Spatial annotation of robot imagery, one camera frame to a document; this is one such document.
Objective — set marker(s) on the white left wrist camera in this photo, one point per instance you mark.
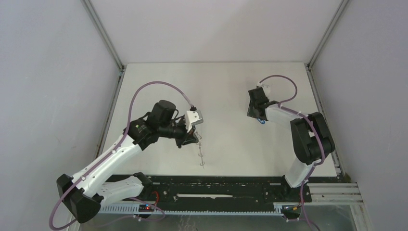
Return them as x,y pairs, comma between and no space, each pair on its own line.
192,119

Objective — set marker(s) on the aluminium frame rail right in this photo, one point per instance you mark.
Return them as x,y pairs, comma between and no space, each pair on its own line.
317,71

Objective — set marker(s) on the blue key tag with key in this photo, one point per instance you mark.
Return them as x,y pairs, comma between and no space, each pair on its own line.
261,121

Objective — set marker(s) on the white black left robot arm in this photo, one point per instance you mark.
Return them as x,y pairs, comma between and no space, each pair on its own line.
87,191

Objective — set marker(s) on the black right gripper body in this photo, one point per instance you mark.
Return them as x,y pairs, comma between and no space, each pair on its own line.
251,111

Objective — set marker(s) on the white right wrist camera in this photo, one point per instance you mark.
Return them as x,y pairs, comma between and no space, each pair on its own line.
265,87

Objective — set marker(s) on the aluminium frame rail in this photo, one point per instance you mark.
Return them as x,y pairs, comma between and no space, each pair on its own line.
317,71
115,74

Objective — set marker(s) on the aluminium frame rail left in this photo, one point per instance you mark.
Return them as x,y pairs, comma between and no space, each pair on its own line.
115,74

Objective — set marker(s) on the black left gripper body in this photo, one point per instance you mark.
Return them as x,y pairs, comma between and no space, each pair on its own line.
180,132

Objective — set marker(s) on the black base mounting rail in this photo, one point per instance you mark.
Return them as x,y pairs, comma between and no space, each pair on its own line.
222,194

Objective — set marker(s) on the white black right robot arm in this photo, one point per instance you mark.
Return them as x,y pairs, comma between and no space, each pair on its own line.
312,139

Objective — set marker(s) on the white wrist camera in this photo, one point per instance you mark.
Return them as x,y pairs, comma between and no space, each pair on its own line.
265,87
192,119

